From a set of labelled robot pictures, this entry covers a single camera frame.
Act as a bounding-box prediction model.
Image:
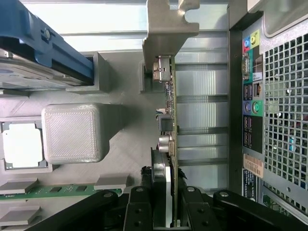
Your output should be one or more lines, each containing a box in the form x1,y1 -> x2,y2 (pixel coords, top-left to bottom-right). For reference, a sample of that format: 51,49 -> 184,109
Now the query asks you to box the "hard disk with blue carrier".
0,0 -> 95,91

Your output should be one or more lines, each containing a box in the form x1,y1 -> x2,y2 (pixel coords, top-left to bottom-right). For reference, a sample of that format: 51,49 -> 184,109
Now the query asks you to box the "black case regulatory label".
242,168 -> 258,202

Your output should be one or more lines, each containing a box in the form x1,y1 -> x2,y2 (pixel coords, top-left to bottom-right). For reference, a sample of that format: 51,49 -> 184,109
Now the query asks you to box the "grey plastic parts rack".
0,51 -> 156,231

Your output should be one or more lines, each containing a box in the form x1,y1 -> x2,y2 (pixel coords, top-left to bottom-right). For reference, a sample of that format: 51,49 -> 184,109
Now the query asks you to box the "brown barcode sticker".
244,153 -> 265,178

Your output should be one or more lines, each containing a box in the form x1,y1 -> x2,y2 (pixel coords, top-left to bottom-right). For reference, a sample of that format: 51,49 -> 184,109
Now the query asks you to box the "open grey PC case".
227,0 -> 308,223

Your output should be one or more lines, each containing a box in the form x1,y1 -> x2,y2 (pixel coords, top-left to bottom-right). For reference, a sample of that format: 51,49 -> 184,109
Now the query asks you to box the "silver CPU chip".
1,123 -> 44,168

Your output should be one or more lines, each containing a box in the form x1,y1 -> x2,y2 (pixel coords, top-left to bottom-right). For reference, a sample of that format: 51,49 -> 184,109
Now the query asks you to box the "green RAM stick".
0,183 -> 121,201

